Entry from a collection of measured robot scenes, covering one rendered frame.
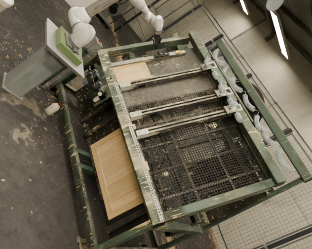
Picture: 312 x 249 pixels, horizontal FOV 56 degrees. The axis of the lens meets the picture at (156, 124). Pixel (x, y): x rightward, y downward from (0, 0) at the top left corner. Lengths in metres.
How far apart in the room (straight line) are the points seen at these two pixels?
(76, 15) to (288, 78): 6.82
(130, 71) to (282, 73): 6.16
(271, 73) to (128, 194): 6.86
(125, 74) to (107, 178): 1.21
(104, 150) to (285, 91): 6.26
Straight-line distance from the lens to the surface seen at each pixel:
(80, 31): 3.03
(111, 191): 3.19
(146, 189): 2.71
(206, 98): 3.33
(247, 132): 3.17
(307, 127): 8.02
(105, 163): 3.32
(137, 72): 3.54
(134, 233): 2.73
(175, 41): 3.99
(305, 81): 8.78
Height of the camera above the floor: 1.86
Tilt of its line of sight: 14 degrees down
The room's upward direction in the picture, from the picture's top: 60 degrees clockwise
